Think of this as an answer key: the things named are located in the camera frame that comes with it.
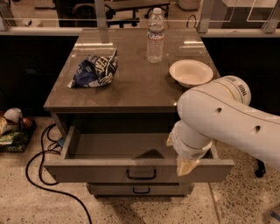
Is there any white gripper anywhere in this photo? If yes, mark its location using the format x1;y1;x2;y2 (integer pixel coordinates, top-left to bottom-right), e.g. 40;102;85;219
166;121;213;176

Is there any grey drawer cabinet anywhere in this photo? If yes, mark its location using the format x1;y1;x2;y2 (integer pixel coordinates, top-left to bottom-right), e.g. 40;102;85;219
43;27;222;198

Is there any black floor cable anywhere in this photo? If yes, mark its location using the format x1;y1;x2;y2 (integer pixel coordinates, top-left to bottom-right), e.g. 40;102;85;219
24;123;93;224

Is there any grey drawer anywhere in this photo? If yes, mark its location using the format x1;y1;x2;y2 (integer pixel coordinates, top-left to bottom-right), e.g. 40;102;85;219
45;126;234;184
87;183;194;197

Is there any black tray with objects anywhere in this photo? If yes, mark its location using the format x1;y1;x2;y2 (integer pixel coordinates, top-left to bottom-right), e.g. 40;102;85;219
0;108;37;153

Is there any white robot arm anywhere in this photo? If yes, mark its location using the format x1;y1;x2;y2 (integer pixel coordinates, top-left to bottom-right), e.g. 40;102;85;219
167;76;280;176

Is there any blue crumpled chip bag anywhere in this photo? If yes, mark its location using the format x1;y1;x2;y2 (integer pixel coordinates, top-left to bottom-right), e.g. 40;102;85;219
67;49;118;88

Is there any white bowl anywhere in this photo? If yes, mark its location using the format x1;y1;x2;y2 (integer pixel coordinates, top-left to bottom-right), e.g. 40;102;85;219
169;59;214;88

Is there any grey bottom drawer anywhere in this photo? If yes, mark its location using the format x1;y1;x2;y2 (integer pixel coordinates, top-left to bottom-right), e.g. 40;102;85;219
87;183;194;197

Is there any black office chair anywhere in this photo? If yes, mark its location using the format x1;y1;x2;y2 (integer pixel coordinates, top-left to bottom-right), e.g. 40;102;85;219
72;0;170;28

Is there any clear plastic water bottle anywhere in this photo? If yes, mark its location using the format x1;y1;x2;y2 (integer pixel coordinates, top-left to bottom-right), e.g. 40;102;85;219
147;8;165;64

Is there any black stand with wheel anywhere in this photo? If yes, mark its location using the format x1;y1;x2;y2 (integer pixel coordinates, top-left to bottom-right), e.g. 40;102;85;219
255;160;266;178

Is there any grey top drawer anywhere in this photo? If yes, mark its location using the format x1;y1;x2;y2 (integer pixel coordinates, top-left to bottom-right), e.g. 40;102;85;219
45;126;234;184

